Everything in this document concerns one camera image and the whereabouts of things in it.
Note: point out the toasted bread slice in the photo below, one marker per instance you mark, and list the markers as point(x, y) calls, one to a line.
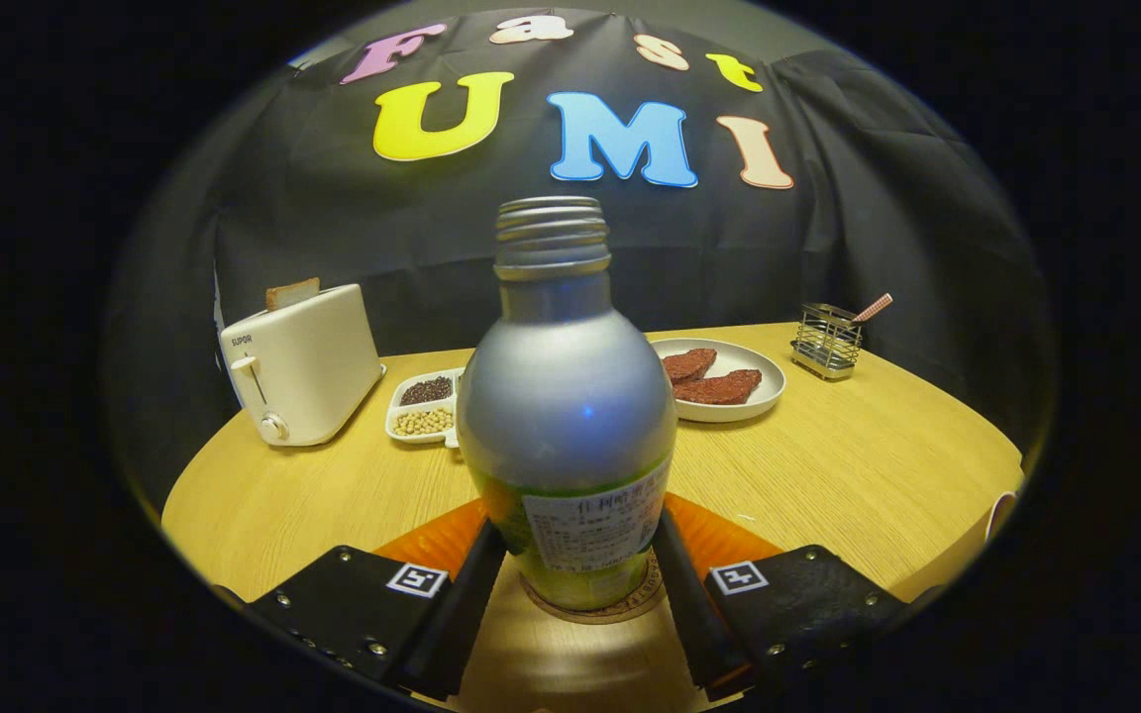
point(291, 294)

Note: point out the white divided dish with beans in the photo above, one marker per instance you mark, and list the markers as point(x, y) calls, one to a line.
point(422, 421)

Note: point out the pink striped straw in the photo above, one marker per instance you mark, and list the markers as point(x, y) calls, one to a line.
point(874, 307)

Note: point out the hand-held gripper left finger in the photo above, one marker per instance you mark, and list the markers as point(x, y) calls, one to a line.
point(466, 614)

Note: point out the round wooden coaster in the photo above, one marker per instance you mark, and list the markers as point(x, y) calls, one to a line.
point(633, 605)

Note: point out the white round plate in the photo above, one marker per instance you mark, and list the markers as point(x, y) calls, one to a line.
point(764, 396)

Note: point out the white toaster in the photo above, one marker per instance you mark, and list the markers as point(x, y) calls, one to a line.
point(313, 366)

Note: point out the brown meat slice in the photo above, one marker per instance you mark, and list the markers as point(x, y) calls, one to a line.
point(689, 364)
point(724, 388)

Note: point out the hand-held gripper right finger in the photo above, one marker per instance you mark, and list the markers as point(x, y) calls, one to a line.
point(689, 614)

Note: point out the wooden table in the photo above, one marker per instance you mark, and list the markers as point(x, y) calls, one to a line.
point(828, 465)

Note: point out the silver bottle with green label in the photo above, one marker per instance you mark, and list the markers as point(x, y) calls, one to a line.
point(561, 396)

